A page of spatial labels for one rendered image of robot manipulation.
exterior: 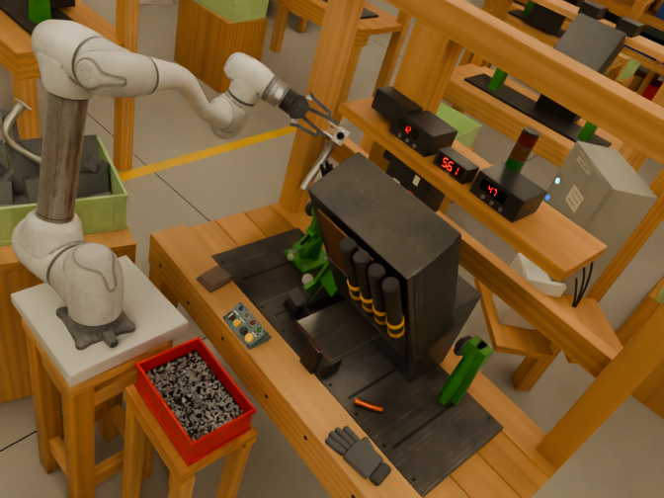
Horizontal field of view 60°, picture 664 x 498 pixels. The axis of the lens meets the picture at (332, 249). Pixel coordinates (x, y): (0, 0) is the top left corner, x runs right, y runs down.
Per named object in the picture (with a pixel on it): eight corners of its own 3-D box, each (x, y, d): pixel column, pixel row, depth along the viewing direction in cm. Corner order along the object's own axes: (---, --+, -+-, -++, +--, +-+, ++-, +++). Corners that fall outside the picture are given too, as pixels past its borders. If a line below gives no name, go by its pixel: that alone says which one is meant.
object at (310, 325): (329, 366, 161) (331, 359, 160) (294, 327, 169) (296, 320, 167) (417, 318, 186) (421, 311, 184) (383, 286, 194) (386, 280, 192)
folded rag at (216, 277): (210, 293, 198) (211, 287, 197) (195, 280, 201) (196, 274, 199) (231, 281, 205) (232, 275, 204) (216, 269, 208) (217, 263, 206)
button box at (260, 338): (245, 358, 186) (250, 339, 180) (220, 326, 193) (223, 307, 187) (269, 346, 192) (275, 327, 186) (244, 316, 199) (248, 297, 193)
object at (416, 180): (414, 220, 182) (431, 182, 173) (377, 191, 191) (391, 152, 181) (438, 211, 190) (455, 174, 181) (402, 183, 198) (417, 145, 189)
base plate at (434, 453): (419, 500, 162) (422, 497, 160) (210, 259, 214) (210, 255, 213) (501, 430, 188) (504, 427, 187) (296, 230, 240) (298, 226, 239)
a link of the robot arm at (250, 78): (280, 69, 192) (261, 102, 199) (240, 42, 190) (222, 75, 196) (272, 77, 183) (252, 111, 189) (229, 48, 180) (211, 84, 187)
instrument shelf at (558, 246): (558, 283, 150) (566, 272, 147) (338, 112, 193) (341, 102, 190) (601, 256, 166) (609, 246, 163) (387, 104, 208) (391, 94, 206)
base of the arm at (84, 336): (83, 361, 166) (82, 348, 162) (54, 311, 177) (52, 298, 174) (143, 338, 177) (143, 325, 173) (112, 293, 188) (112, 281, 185)
